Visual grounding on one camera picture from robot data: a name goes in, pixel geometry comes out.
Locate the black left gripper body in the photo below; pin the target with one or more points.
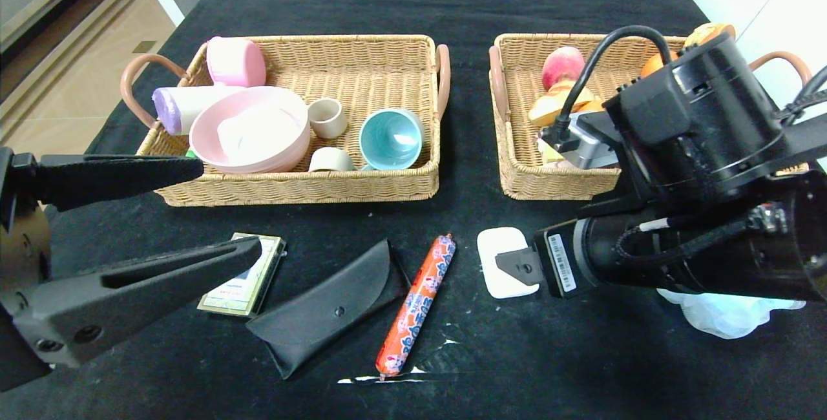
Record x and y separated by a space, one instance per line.
14 258

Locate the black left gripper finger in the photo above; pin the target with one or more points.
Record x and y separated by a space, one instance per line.
71 323
116 178

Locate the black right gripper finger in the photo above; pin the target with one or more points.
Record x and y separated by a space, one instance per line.
522 266

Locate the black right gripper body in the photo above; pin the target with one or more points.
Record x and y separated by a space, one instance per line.
561 263

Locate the white soap bar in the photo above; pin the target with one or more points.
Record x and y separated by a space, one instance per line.
497 239

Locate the light blue bath loofah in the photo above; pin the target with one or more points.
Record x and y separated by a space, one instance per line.
723 316

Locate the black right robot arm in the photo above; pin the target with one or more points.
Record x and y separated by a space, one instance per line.
711 123

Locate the wicker basket holding food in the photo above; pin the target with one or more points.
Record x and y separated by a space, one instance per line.
517 148

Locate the wicker basket holding tableware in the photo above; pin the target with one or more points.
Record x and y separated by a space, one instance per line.
362 76

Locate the white bottle with purple cap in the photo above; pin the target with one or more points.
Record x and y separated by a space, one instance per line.
186 105

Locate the pink bowl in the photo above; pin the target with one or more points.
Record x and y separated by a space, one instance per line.
208 124

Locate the yellow cheese block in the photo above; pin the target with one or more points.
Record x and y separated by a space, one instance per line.
548 152

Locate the orange wrapped sausage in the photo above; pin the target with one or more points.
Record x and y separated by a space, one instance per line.
413 310

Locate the brass floor socket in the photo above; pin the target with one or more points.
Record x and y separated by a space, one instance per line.
145 47

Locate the bread slice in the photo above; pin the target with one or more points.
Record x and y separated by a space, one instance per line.
546 108

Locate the large orange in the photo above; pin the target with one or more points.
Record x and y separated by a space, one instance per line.
591 106

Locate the gold bordered card box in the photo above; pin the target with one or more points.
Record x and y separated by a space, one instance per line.
236 298

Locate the pink plastic cup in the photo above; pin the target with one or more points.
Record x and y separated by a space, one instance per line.
236 61

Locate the teal mug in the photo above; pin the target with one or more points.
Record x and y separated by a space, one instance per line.
387 141

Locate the pink peach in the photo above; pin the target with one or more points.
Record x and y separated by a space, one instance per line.
561 66

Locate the black glasses case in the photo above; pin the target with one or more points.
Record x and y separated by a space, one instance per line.
323 316

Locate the beige small cup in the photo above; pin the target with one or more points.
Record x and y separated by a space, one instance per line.
329 160
327 123

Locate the small orange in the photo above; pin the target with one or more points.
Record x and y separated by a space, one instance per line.
654 64

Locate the round bread roll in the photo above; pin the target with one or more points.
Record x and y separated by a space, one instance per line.
707 32

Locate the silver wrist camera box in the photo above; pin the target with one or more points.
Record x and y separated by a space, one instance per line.
591 145

